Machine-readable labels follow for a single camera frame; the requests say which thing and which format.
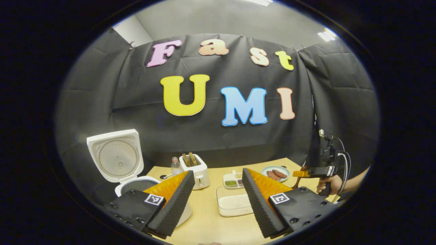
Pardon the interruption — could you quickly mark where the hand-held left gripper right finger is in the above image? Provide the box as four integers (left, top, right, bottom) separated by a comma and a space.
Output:
242, 168, 338, 239

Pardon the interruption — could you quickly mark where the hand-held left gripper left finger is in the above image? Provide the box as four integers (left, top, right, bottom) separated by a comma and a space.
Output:
105, 170, 196, 238

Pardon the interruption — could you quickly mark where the brown wooden spoon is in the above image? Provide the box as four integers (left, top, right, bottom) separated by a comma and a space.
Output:
292, 166, 306, 190

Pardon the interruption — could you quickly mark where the clear tray of white rice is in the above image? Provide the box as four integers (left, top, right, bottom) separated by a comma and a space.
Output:
216, 186, 254, 217

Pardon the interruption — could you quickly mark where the white rice cooker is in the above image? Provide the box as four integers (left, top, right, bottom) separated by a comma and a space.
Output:
87, 129, 193, 228

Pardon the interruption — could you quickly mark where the pale green plate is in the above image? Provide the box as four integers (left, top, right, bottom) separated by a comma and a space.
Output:
261, 166, 290, 183

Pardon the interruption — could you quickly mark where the white divided bean dish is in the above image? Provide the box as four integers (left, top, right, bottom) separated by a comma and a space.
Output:
223, 170, 245, 189

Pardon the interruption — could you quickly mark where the clear plastic water bottle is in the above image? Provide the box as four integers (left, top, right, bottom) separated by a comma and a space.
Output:
171, 157, 184, 176

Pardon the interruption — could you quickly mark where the white toaster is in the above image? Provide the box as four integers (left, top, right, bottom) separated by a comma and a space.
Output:
179, 154, 210, 190

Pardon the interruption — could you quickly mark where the black backdrop cloth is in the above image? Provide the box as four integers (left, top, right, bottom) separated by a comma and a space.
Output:
56, 29, 380, 205

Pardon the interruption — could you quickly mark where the small ceiling light panel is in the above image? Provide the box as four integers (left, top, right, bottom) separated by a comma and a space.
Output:
317, 28, 338, 42

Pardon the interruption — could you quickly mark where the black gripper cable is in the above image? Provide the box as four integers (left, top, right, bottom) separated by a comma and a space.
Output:
332, 136, 352, 204

